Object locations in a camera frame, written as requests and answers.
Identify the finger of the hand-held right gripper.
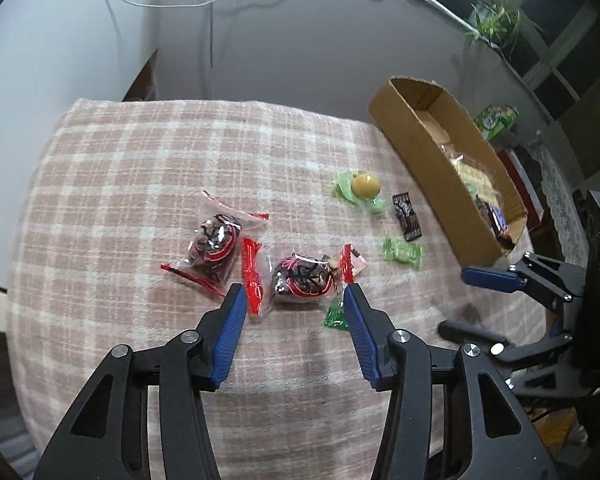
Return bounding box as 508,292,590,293
461,252,588,316
438,319,581,397

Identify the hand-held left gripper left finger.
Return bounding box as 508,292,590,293
32,283,249,480

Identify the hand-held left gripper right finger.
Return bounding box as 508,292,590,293
343,284,562,480

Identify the small dark green candy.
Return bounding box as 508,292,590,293
323,297,352,332

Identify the brown blue chocolate bar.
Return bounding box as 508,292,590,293
475,197,518,256

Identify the red stick snack packet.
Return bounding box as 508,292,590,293
241,237,266,317

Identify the small pink red packet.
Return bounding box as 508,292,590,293
340,244,370,285

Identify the round red black snack packet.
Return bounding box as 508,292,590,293
161,191,270,297
262,250,341,317

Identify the light green candy packet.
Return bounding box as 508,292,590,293
383,236,424,270

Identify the black candy packet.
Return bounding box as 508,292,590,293
391,191,423,242

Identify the clear sandwich bread packet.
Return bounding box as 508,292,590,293
440,142,501,206

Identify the green packet with yellow ball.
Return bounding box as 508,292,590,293
333,169,388,216

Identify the cardboard box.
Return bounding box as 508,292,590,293
369,76,530,268

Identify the red storage box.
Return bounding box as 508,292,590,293
495,145,546,233

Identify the white lace tablecloth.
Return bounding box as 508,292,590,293
527,132,588,261

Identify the green tall carton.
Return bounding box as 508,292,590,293
472,104,521,141

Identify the white framed window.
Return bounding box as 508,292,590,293
522,0,598,103

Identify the potted spider plant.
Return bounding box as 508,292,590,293
460,0,546,58

